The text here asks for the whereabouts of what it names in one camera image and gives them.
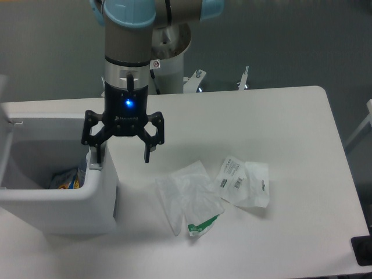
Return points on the clear plastic bag green stripe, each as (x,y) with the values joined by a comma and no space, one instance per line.
(189,194)

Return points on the white push-button trash can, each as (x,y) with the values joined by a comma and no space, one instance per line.
(34,145)

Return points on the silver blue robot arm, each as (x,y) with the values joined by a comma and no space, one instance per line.
(129,27)

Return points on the crumpled white barcode packet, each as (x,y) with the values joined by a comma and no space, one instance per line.
(243,184)

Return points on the white metal base frame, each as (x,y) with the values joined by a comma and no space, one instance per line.
(194,83)

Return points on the black clamp at table edge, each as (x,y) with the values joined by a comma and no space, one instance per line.
(362,249)

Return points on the white frame at right edge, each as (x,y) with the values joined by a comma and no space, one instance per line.
(361,131)

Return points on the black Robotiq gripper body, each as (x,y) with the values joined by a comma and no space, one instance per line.
(124,113)

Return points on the colourful wrapper inside bin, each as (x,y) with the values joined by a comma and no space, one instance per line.
(72,178)

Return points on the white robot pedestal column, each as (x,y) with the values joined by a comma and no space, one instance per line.
(167,75)

